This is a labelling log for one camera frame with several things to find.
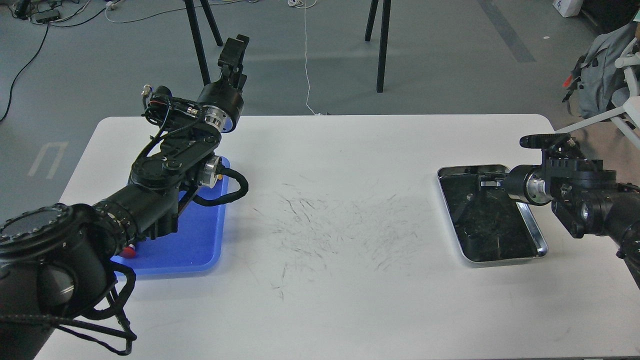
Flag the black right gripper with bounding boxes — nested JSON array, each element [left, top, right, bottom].
[[478, 164, 551, 207]]

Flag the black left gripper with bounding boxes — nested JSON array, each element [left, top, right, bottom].
[[196, 34, 250, 133]]

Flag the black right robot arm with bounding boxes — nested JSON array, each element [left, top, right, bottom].
[[477, 133, 640, 284]]

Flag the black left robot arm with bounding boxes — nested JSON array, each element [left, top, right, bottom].
[[0, 34, 250, 360]]

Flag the silver metal tray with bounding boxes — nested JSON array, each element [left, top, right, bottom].
[[436, 164, 549, 267]]

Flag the black tripod legs left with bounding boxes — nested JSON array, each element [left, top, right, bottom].
[[183, 0, 224, 85]]

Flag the black tripod legs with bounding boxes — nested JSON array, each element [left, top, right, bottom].
[[183, 0, 224, 85], [365, 0, 393, 94]]

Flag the grey backpack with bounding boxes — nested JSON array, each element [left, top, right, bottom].
[[561, 22, 637, 119]]

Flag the black tripod legs right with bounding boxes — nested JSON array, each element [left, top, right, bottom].
[[365, 0, 393, 94]]

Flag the white box on floor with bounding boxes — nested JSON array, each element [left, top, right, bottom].
[[551, 0, 584, 18]]

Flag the blue plastic tray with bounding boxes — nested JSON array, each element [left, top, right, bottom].
[[111, 155, 231, 275]]

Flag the white cable on floor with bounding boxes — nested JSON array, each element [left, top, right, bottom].
[[287, 0, 325, 116]]

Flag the white chair frame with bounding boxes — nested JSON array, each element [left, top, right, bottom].
[[556, 38, 639, 148]]

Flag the black cables on floor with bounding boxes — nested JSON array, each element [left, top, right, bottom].
[[0, 0, 121, 124]]

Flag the red push button switch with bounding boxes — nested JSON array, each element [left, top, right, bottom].
[[119, 244, 137, 259]]

